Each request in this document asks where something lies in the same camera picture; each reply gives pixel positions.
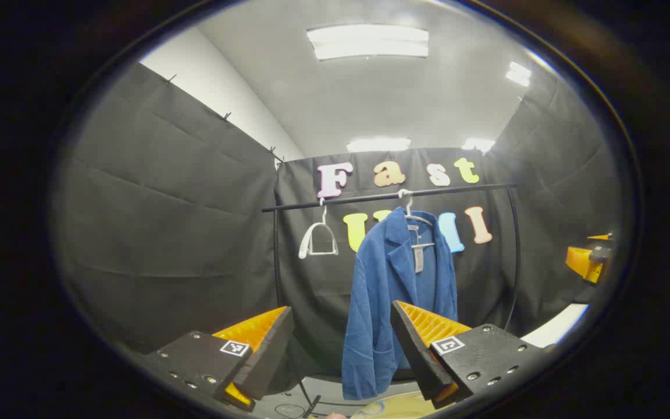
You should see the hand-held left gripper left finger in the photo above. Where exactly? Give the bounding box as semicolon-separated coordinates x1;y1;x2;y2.
131;306;296;413

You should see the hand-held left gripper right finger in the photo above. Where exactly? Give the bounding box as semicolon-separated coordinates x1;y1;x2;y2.
391;300;557;409

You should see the beige laundry hamper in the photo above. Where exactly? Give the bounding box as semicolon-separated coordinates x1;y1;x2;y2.
349;391;436;419

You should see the blue corduroy jacket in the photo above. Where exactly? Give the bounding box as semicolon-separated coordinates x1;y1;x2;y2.
341;207;459;401

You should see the white clothes hanger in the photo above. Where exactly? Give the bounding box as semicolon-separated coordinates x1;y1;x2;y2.
298;198;340;260
398;189;436;250

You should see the black metal clothes rack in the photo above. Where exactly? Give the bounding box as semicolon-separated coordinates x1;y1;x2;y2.
261;183;520;417

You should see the white flat panel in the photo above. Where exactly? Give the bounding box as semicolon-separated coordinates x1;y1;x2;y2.
520;303;591;349

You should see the black backdrop cloth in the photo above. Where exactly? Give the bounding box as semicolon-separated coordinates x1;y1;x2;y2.
56;63;621;385

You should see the large ceiling light panel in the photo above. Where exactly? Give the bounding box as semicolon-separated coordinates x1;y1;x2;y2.
306;24;430;61

